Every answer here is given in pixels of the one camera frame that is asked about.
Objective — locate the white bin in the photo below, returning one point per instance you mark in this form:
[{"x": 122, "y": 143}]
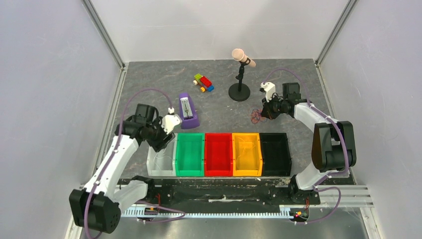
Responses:
[{"x": 162, "y": 163}]

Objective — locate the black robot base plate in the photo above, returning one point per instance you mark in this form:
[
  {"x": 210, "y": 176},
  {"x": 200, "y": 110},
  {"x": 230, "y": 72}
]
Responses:
[{"x": 227, "y": 195}]

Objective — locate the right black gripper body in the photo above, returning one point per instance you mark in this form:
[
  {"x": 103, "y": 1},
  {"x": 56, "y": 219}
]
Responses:
[{"x": 265, "y": 111}]

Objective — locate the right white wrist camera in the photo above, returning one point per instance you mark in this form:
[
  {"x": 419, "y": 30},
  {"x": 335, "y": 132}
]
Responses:
[{"x": 269, "y": 89}]

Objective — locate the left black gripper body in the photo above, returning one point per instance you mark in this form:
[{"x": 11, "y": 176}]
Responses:
[{"x": 156, "y": 134}]

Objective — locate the white cable duct rail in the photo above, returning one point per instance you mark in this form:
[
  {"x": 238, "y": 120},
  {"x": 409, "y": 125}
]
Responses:
[{"x": 140, "y": 212}]

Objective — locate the purple metronome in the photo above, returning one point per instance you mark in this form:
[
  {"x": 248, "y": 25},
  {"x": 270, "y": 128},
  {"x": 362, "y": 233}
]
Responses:
[{"x": 188, "y": 112}]

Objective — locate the colourful toy brick car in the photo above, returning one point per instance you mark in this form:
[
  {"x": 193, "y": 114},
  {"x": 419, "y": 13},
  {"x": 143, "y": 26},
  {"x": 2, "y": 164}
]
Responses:
[{"x": 203, "y": 82}]

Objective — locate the pink microphone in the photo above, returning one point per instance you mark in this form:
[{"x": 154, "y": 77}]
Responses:
[{"x": 239, "y": 55}]

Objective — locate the green bin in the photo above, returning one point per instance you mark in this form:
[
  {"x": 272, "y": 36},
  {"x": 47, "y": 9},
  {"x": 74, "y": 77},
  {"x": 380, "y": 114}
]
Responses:
[{"x": 189, "y": 156}]

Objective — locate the red bin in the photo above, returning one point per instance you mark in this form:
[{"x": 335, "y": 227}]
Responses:
[{"x": 218, "y": 155}]

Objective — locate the yellow bin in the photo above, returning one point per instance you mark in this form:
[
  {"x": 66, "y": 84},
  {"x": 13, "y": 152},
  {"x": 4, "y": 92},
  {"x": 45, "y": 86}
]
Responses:
[{"x": 247, "y": 157}]

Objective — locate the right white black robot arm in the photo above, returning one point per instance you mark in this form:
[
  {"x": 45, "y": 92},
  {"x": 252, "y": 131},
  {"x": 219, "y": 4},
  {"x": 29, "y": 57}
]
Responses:
[{"x": 333, "y": 145}]

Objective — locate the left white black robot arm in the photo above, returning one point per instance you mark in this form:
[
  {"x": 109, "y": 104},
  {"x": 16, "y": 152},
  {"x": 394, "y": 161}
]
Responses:
[{"x": 98, "y": 206}]

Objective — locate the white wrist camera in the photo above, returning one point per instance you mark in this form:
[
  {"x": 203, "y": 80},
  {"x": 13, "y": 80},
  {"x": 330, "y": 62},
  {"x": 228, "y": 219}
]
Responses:
[
  {"x": 170, "y": 121},
  {"x": 269, "y": 89}
]

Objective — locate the black microphone stand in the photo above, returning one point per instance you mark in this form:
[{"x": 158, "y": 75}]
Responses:
[{"x": 239, "y": 91}]

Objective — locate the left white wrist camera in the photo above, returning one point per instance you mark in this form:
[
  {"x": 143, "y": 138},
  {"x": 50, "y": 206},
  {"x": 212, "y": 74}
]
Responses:
[{"x": 170, "y": 121}]

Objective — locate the black bin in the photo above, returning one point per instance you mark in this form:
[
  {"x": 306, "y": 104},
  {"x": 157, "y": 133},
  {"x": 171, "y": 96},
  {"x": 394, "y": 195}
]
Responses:
[{"x": 276, "y": 155}]

